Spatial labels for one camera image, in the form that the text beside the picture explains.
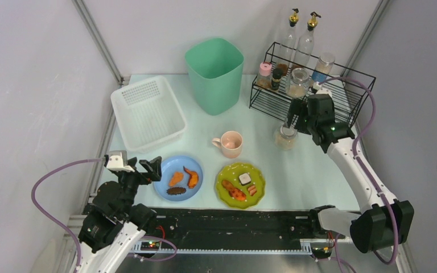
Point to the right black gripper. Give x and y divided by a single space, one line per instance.
302 114

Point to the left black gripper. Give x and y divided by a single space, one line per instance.
141 172

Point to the glass jar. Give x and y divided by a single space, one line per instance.
285 137
298 83

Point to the small black-lid spice jar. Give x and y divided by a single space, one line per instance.
276 78

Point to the pink-lid spice shaker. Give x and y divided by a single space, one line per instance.
264 75

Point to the clear bottle blue label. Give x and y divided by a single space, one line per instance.
323 67

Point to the glass oil bottle gold spout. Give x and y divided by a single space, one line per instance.
287 43

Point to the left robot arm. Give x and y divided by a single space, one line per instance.
113 222

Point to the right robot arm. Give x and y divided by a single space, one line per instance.
383 221

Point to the orange fried food piece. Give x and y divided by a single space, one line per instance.
176 178

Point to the dark brown sea cucumber toy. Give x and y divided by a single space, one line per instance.
176 191

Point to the blue round plate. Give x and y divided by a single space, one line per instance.
174 164

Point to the orange chicken wing toy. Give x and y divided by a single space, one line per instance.
193 178

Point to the white plastic perforated basket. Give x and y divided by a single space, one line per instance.
148 114

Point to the pink ceramic mug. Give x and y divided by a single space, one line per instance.
230 144

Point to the green scalloped plate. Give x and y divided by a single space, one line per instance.
240 185

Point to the black white sushi cube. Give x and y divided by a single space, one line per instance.
245 179

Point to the orange grilled fish toy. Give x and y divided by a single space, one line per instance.
233 191

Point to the pink bacon strips toy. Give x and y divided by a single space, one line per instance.
252 190

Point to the green plastic waste bin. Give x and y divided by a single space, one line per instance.
215 69

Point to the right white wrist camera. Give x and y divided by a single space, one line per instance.
318 89

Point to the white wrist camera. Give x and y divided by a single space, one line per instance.
116 161
318 89

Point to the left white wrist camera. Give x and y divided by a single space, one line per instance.
116 161

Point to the black wire two-tier rack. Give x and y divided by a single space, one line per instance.
348 97

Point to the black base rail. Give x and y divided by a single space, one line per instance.
206 230

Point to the right aluminium frame post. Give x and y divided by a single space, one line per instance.
368 31

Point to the aluminium frame post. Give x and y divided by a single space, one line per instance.
99 41
368 31

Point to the left aluminium frame post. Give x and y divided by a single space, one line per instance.
99 41

